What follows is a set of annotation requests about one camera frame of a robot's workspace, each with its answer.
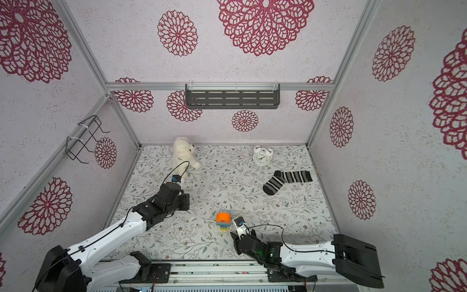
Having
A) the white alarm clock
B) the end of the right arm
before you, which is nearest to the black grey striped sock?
the white alarm clock

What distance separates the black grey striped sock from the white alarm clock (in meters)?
0.09

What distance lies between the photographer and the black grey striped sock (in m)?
1.02

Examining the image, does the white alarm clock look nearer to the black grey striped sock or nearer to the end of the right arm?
the black grey striped sock

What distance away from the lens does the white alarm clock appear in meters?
1.04

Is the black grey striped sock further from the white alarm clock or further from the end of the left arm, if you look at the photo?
the end of the left arm
